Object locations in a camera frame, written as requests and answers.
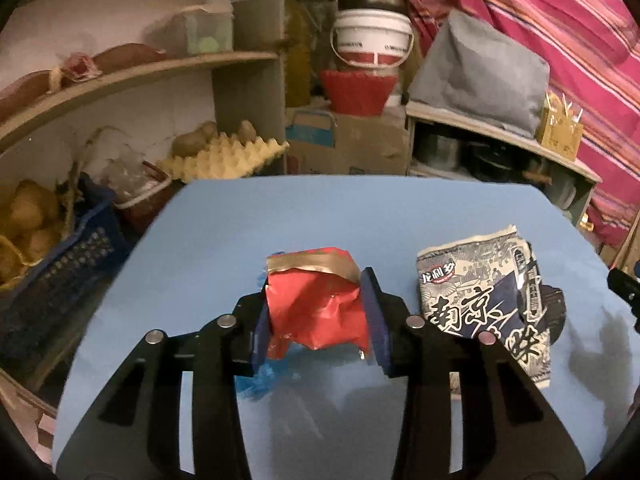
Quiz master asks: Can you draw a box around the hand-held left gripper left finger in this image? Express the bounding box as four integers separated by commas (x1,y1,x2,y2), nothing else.
56,280,273,480

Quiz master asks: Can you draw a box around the pan with wooden handle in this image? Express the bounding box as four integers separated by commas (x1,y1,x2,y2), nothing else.
522,160,553,186

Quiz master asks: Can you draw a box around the dark printed snack packet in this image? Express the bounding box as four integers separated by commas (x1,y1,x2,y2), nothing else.
416,226,568,391

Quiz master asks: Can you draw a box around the yellow utensil holder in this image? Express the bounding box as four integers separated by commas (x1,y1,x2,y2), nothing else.
537,97,585,162

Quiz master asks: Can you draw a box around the yellow egg tray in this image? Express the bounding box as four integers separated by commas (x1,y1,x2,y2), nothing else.
157,132,291,183

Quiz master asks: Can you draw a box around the wooden shelf unit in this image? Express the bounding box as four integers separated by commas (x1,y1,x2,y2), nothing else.
0,0,286,376

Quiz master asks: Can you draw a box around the striped pink cloth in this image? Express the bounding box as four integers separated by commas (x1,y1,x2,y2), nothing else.
407,0,640,261

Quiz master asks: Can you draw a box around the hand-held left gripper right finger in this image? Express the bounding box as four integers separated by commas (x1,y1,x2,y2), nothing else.
360,266,586,480

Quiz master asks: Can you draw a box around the white pot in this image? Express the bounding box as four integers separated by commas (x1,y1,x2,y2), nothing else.
547,172,578,208

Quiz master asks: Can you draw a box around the clear plastic container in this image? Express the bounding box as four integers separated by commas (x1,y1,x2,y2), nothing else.
172,7,235,56

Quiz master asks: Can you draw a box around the white plastic bucket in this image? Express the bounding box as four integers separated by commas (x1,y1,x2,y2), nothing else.
330,8,416,68

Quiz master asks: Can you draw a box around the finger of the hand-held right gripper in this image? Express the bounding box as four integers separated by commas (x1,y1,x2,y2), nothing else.
607,260,640,333

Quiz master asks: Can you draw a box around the red woven bowl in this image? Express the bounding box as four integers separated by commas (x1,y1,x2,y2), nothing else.
320,70,396,115

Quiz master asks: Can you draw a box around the small steel pot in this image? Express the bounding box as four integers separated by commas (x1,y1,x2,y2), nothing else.
417,127,461,171

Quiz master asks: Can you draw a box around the grey fabric bag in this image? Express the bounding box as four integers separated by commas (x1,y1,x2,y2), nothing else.
407,10,551,138

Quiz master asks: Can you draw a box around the small red rimmed container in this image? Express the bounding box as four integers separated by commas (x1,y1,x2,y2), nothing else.
105,160,173,231

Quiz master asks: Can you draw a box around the bundle of chopsticks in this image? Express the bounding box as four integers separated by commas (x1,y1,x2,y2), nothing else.
545,92,586,117

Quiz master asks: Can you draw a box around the cardboard box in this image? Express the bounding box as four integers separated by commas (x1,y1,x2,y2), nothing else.
285,107,408,176

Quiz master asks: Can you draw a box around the wooden side table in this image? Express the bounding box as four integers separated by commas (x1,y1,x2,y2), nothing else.
405,101,603,226

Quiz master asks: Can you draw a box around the blue plastic crate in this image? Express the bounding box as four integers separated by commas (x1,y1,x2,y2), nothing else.
0,172,133,361

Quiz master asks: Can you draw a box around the blue plastic scrap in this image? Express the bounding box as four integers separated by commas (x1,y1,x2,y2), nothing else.
235,250,301,401

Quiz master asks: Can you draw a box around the red wrapper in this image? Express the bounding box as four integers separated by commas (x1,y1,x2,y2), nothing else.
265,246,373,361

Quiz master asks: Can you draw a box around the yellow oil bottle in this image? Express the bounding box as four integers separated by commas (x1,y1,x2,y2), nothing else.
285,5,313,108

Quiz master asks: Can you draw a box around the black pan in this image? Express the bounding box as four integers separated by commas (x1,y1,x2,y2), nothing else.
470,142,526,181

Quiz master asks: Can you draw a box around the sweet potato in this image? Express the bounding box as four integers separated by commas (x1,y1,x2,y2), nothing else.
92,44,166,73
0,70,56,116

